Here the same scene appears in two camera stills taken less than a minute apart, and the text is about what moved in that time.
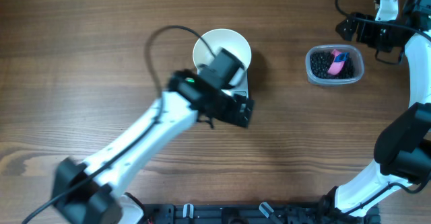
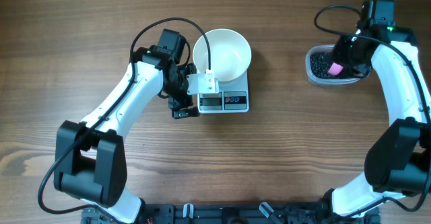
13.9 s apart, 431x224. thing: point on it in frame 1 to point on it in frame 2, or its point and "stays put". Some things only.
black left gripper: (228, 112) to (175, 103)
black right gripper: (363, 36) to (339, 58)
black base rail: (249, 214) stays put
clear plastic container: (334, 64) stays put
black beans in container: (320, 62) stays put
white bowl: (227, 39) stays put
